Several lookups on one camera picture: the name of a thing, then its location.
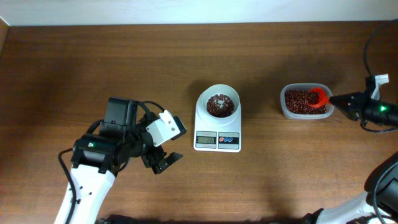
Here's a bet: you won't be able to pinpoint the orange measuring scoop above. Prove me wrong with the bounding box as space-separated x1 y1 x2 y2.
305 88 330 108

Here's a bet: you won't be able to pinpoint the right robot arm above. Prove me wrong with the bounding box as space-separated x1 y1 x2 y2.
299 92 397 223

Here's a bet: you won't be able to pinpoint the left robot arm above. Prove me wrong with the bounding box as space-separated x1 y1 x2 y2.
55 98 187 223

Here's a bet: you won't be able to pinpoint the white digital kitchen scale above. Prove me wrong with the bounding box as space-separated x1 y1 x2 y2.
193 97 243 152

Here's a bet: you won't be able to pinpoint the clear plastic container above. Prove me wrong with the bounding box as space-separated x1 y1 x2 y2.
280 83 334 120

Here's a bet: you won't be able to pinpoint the red adzuki beans in container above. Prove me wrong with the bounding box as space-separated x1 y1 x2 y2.
285 90 326 114

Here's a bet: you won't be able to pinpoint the red beans in bowl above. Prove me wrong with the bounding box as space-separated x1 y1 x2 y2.
206 94 234 118

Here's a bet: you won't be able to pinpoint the white round bowl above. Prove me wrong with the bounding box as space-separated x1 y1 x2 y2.
200 84 241 119

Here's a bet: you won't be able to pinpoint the left black cable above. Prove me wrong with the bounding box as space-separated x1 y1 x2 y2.
58 100 165 224

